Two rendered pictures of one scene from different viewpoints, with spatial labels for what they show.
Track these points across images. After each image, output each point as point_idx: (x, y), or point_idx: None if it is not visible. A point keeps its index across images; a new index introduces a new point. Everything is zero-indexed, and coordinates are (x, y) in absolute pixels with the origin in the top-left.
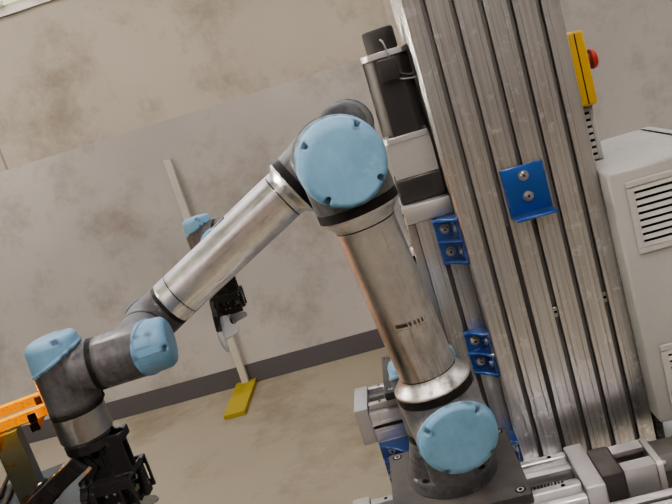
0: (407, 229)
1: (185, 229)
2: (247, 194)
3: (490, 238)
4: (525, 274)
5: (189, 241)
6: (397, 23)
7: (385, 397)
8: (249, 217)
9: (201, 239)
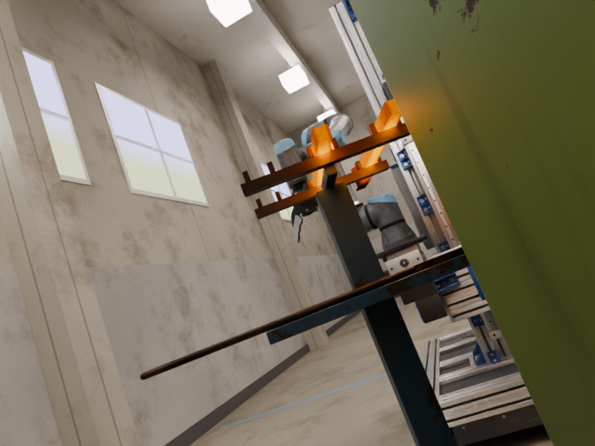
0: (413, 148)
1: (288, 142)
2: (333, 126)
3: None
4: None
5: (291, 150)
6: (371, 83)
7: (425, 236)
8: None
9: (336, 130)
